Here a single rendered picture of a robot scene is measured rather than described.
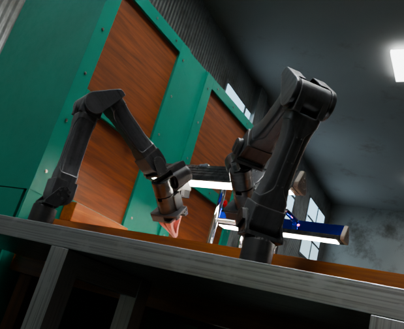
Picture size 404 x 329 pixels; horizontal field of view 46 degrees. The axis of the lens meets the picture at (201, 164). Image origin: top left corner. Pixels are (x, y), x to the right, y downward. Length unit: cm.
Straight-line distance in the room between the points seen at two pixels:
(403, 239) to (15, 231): 1042
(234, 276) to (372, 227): 1059
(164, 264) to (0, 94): 145
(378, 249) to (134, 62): 953
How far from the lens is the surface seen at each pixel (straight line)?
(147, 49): 214
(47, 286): 93
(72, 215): 173
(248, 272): 72
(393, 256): 1107
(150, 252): 81
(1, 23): 377
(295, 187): 151
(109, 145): 194
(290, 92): 95
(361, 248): 1119
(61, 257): 93
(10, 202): 173
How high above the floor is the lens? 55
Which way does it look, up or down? 19 degrees up
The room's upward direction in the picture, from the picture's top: 16 degrees clockwise
